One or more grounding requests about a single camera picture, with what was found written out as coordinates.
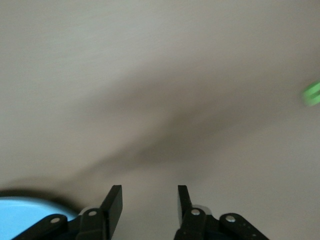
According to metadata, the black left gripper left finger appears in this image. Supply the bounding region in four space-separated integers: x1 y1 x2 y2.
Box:
9 184 124 240

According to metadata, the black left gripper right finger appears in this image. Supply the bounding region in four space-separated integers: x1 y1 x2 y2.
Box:
174 184 271 240

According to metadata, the green foam letter n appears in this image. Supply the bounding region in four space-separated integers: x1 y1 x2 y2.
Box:
300 79 320 107

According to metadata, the blue plate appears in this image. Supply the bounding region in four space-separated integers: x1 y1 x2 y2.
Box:
0 196 80 240

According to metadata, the brown table cover sheet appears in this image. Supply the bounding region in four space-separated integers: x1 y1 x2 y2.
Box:
0 0 320 240

